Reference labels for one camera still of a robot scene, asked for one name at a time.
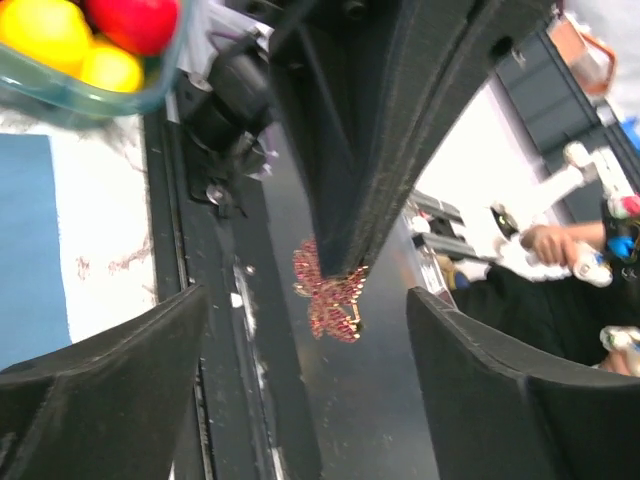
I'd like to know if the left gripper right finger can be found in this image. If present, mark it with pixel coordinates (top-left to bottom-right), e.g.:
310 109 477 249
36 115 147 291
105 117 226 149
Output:
406 288 639 480

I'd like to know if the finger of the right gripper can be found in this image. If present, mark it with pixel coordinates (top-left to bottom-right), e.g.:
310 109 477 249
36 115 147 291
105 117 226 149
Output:
269 0 550 276

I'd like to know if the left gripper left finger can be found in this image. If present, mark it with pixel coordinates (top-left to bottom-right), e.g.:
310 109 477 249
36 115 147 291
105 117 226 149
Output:
1 286 208 479

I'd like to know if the blue tank top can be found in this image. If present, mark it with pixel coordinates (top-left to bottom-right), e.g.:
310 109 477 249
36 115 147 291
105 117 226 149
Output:
1 134 71 368

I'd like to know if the gold red brooch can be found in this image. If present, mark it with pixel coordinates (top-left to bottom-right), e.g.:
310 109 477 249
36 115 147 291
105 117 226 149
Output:
292 238 369 343

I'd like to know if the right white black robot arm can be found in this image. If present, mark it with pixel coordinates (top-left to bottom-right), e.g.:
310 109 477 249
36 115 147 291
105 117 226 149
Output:
181 1 551 277

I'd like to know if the person hand in background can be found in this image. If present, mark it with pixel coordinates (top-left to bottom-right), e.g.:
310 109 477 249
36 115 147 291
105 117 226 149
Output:
520 225 577 267

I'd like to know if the red apple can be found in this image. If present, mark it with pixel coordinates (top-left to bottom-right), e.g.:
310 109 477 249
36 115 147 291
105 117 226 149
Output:
85 0 181 56

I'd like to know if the yellow lemon lower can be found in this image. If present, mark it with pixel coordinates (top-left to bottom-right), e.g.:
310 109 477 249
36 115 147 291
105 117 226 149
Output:
78 41 145 93

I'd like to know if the yellow lemon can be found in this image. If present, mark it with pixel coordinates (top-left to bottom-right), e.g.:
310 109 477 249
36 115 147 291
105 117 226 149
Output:
1 0 93 76
78 41 145 93

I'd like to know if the yellow lemon upper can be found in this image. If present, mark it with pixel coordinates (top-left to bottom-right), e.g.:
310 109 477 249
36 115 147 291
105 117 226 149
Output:
1 0 93 76

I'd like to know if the teal glass fruit bowl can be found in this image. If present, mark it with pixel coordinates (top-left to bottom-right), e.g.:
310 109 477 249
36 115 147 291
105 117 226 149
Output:
1 1 197 129

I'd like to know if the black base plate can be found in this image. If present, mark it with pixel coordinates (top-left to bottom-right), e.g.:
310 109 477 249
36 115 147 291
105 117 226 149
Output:
144 72 322 479

